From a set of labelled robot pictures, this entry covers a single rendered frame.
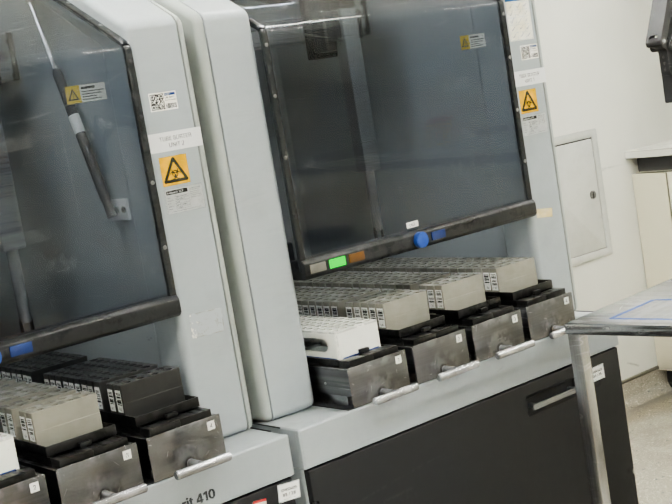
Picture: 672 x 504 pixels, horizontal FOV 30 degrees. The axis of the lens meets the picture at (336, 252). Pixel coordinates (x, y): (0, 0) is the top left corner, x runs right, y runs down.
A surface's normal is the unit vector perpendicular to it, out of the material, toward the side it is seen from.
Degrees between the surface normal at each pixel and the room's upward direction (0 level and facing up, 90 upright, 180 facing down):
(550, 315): 90
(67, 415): 90
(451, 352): 90
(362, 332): 90
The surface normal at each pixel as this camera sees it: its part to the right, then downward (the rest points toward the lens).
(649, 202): -0.76, 0.21
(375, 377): 0.62, 0.00
